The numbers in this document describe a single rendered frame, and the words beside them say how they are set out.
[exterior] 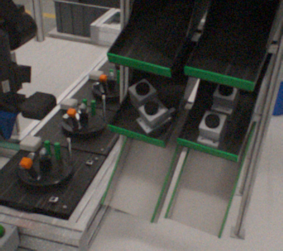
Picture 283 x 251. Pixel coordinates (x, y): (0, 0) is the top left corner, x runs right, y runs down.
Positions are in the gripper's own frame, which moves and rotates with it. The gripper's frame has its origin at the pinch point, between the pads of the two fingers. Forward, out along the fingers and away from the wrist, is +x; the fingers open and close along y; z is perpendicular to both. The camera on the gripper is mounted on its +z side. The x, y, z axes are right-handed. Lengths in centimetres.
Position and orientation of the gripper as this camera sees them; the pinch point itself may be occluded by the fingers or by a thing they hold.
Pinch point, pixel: (4, 122)
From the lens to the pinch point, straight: 77.9
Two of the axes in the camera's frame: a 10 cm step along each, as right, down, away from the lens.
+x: -0.8, 8.3, 5.5
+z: 2.2, -5.2, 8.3
